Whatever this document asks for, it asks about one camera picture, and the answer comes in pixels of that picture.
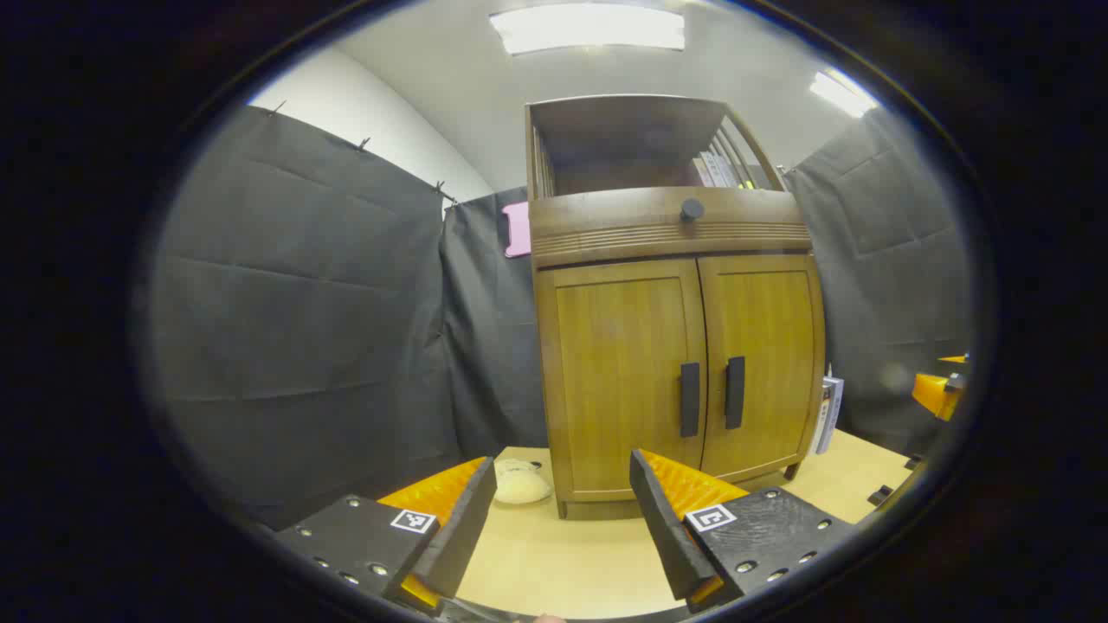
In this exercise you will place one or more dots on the round black drawer knob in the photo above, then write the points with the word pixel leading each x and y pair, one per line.
pixel 692 209

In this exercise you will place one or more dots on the white plush toy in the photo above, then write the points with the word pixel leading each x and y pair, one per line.
pixel 519 486

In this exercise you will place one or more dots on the pink flat object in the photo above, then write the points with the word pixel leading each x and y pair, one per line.
pixel 517 229

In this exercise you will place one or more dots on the wooden double-door shoe cabinet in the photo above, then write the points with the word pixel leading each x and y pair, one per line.
pixel 544 389

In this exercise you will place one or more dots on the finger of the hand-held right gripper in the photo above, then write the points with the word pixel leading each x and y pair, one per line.
pixel 935 394

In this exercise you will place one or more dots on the small ceiling light panel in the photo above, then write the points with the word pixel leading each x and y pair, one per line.
pixel 841 93

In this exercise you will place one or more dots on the grey blue spine book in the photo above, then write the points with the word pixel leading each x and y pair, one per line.
pixel 834 411

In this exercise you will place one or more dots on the large ceiling light panel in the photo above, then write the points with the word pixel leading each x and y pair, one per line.
pixel 589 28

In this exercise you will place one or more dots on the black backdrop cloth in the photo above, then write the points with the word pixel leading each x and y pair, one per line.
pixel 303 303

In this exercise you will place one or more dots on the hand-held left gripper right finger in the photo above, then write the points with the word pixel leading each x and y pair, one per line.
pixel 662 519

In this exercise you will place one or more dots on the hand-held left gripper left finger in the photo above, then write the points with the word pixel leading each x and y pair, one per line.
pixel 463 528

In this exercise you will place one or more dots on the row of upright books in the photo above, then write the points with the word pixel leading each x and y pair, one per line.
pixel 714 169

